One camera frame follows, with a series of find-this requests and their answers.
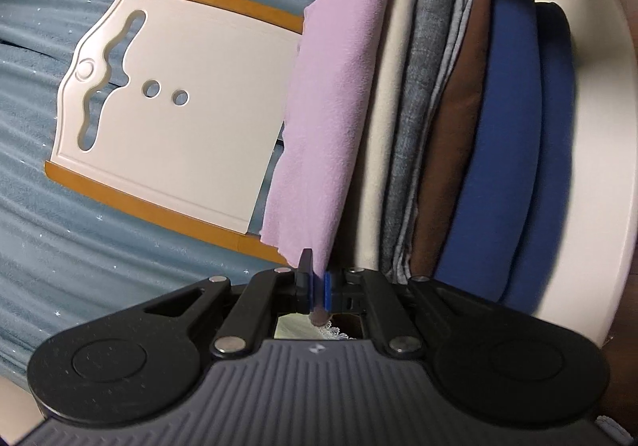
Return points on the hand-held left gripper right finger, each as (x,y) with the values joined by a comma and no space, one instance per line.
(327,292)

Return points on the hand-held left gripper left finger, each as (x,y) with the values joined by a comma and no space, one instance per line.
(305,282)

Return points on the blue folded garment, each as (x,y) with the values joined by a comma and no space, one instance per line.
(554,127)
(503,127)

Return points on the purple garment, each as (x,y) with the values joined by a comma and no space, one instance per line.
(329,77)

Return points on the cream folded garment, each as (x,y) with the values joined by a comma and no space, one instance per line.
(394,77)

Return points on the white wooden chair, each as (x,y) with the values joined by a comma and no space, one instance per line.
(199,127)

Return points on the brown folded garment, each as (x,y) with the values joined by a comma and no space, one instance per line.
(458,127)

